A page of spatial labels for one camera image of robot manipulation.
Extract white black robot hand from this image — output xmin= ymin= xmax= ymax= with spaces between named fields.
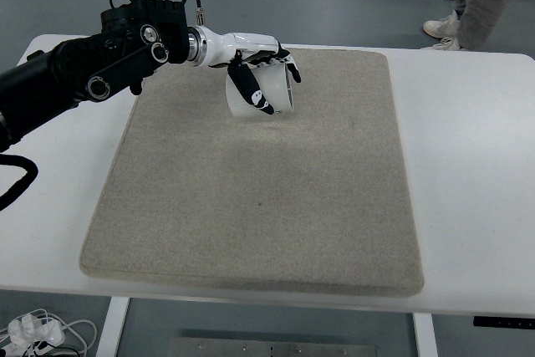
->
xmin=186 ymin=26 xmax=302 ymax=115

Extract white ribbed cup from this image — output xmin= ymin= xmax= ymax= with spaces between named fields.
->
xmin=233 ymin=64 xmax=293 ymax=118

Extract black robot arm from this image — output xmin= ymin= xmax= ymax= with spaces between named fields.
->
xmin=1 ymin=0 xmax=301 ymax=150

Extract beige felt mat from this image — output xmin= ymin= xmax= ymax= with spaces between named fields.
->
xmin=79 ymin=49 xmax=425 ymax=297

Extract white sneaker at edge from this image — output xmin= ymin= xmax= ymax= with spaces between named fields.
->
xmin=422 ymin=38 xmax=468 ymax=51

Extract white sneaker with red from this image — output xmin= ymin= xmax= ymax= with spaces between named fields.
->
xmin=422 ymin=11 xmax=459 ymax=39

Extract white table leg left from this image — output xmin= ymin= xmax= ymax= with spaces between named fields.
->
xmin=95 ymin=297 xmax=130 ymax=357

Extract white table leg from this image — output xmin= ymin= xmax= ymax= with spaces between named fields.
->
xmin=95 ymin=297 xmax=130 ymax=357
xmin=413 ymin=313 xmax=438 ymax=357

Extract white table leg right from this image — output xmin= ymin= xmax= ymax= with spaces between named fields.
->
xmin=413 ymin=313 xmax=438 ymax=357

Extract black table control panel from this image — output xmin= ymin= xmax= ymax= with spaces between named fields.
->
xmin=473 ymin=316 xmax=535 ymax=330

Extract black sleeved arm cable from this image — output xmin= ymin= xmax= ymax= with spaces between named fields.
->
xmin=0 ymin=153 xmax=39 ymax=212

